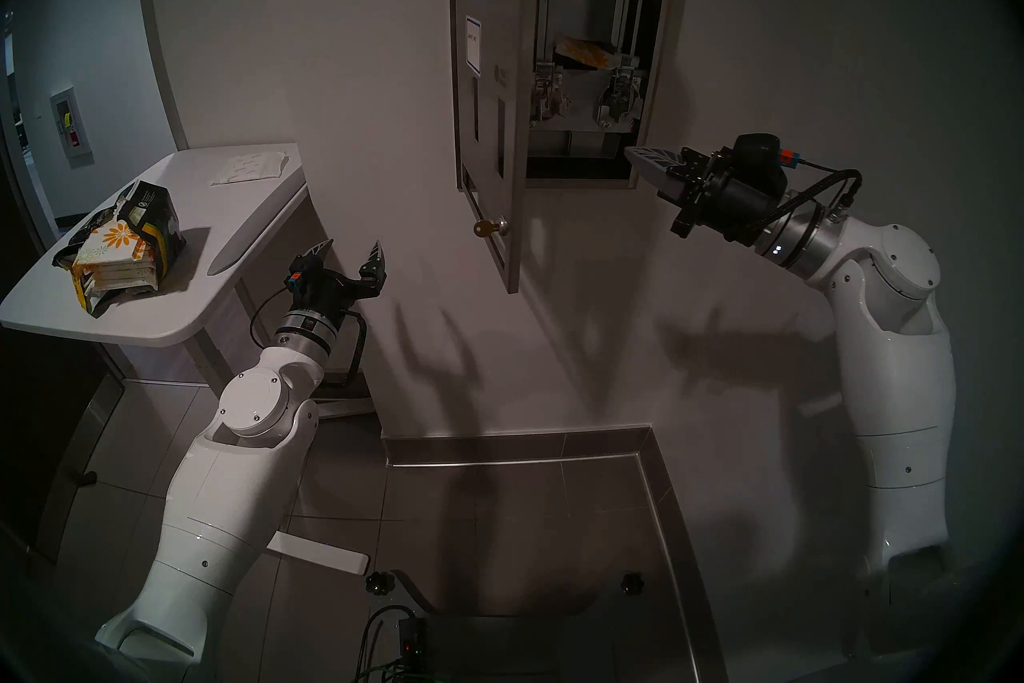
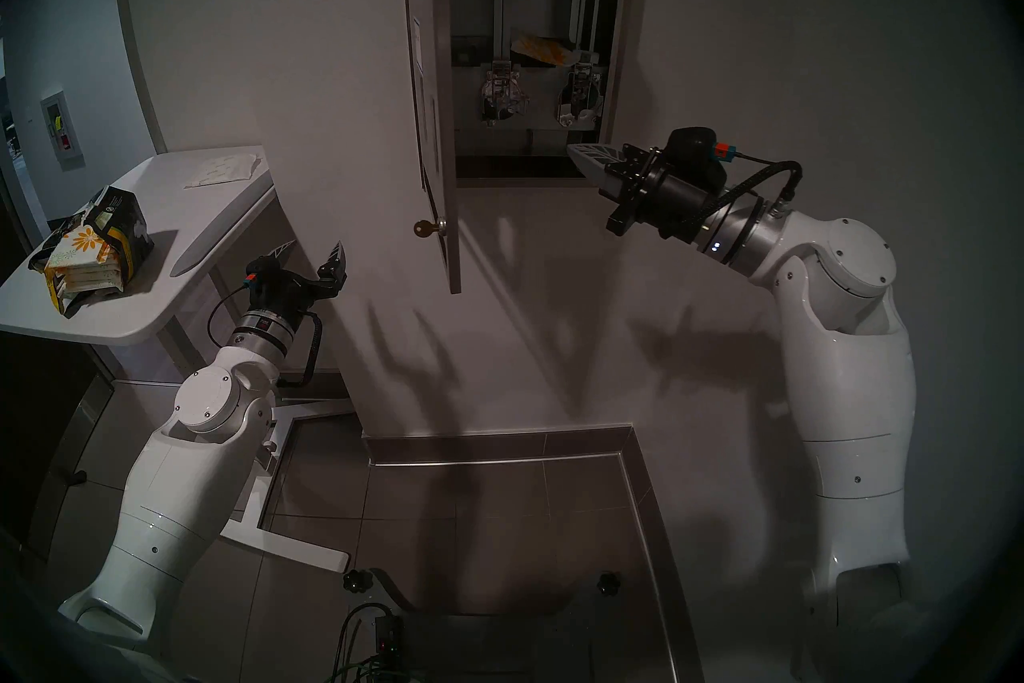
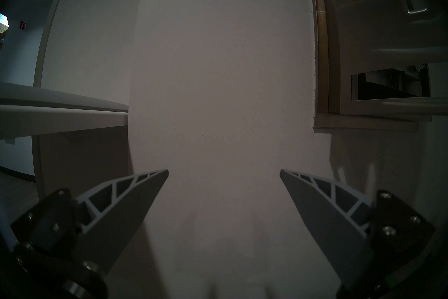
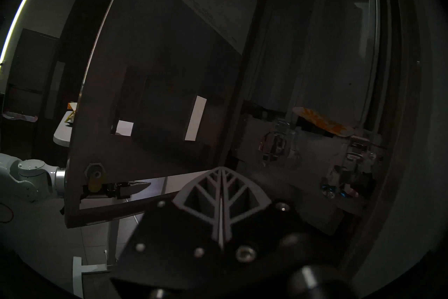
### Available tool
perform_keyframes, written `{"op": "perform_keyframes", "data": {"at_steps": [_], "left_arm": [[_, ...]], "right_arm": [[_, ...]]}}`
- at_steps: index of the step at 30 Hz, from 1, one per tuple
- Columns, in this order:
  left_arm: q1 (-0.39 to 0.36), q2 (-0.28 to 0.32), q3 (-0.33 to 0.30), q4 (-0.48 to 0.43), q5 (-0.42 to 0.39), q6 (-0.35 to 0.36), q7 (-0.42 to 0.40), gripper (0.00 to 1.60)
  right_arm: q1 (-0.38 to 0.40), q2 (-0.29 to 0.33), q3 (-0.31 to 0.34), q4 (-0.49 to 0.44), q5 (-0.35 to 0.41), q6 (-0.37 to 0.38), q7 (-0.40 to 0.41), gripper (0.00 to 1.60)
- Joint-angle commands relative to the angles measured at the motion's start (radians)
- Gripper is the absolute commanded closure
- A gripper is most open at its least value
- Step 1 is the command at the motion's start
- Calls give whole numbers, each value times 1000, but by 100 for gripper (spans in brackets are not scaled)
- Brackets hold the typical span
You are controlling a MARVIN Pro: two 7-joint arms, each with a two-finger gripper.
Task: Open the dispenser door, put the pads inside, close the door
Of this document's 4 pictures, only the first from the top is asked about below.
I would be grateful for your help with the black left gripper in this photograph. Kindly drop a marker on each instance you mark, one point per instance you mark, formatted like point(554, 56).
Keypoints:
point(320, 293)

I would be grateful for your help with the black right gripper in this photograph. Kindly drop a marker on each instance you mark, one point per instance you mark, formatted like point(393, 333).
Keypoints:
point(720, 209)

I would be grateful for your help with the brass key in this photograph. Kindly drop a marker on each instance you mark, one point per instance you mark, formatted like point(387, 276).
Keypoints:
point(484, 228)

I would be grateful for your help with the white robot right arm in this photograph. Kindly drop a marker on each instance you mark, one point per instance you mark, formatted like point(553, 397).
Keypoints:
point(896, 369)

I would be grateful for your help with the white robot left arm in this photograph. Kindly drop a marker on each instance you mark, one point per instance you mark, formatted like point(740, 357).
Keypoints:
point(232, 489)

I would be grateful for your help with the dark robot base platform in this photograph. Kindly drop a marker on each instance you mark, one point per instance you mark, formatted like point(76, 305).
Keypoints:
point(520, 645)

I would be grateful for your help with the black door stopper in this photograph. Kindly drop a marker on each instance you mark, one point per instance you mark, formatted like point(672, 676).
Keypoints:
point(86, 479)

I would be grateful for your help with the chrome tampon dispensing mechanism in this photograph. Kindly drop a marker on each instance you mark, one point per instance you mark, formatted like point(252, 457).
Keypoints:
point(620, 93)

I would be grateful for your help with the chrome pad dispensing mechanism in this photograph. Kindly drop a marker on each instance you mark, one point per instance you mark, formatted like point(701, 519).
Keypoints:
point(548, 93)

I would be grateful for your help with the flat white wrapped pad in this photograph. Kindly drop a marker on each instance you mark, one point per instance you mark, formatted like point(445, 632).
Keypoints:
point(250, 169)

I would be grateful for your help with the orange white pad packet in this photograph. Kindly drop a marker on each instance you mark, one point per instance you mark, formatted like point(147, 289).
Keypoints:
point(588, 52)

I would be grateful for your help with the white table with legs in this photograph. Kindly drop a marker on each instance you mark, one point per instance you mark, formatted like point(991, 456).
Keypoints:
point(192, 225)

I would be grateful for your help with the black yellow pad package bag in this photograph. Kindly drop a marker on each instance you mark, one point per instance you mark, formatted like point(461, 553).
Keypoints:
point(160, 221)

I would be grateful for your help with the white label with blue border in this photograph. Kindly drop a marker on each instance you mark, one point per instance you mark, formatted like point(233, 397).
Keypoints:
point(474, 45)

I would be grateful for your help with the red fire extinguisher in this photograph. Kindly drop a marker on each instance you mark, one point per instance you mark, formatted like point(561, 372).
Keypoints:
point(74, 139)

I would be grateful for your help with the black star knob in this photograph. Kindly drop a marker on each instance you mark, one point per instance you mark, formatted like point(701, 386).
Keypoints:
point(632, 584)
point(381, 582)

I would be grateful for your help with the black power box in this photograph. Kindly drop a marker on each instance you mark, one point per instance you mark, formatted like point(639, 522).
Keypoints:
point(412, 645)

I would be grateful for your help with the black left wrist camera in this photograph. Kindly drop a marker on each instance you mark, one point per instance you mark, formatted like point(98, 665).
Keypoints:
point(296, 281)

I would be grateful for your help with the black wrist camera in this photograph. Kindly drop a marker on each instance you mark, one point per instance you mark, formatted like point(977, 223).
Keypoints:
point(296, 281)
point(760, 157)

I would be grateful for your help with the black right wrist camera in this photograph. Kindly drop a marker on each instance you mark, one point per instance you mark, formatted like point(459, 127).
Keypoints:
point(760, 157)

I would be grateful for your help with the wall fire extinguisher cabinet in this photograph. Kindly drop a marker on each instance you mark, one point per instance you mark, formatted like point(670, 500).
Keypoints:
point(72, 128)

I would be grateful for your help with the grey door frame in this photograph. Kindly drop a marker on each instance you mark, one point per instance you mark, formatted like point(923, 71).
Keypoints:
point(160, 9)

